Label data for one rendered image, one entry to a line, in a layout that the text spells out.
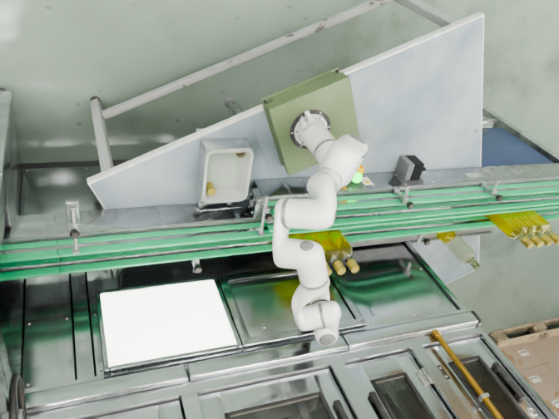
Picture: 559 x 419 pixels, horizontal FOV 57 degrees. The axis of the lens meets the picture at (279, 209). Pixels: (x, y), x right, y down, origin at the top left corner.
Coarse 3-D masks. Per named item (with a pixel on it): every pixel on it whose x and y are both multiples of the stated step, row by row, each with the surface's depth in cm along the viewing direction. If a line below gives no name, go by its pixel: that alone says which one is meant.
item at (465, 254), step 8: (448, 232) 235; (448, 240) 232; (456, 240) 230; (448, 248) 233; (456, 248) 228; (464, 248) 226; (456, 256) 229; (464, 256) 224; (472, 256) 224; (472, 264) 222
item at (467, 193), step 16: (416, 192) 216; (432, 192) 219; (448, 192) 222; (464, 192) 224; (480, 192) 226; (512, 192) 230; (528, 192) 233; (544, 192) 236; (272, 208) 190; (352, 208) 199
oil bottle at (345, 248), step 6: (330, 234) 201; (336, 234) 201; (342, 234) 202; (336, 240) 198; (342, 240) 199; (342, 246) 196; (348, 246) 196; (342, 252) 194; (348, 252) 194; (342, 258) 195
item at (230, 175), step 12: (216, 156) 187; (228, 156) 189; (252, 156) 184; (216, 168) 190; (228, 168) 192; (240, 168) 193; (204, 180) 183; (216, 180) 193; (228, 180) 195; (240, 180) 195; (204, 192) 186; (216, 192) 194; (228, 192) 195; (240, 192) 195
